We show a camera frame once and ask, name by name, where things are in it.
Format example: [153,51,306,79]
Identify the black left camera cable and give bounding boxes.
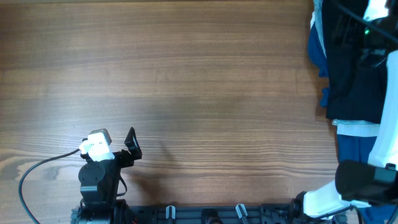
[17,148,81,224]

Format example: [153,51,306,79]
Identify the blue garment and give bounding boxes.
[307,24,396,224]

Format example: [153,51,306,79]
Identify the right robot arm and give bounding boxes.
[289,11,397,220]

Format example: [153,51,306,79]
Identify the light blue denim shorts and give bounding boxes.
[307,0,380,138]

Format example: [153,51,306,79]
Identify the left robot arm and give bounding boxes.
[70,128,142,224]

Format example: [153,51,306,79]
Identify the black shorts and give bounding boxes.
[322,0,397,124]

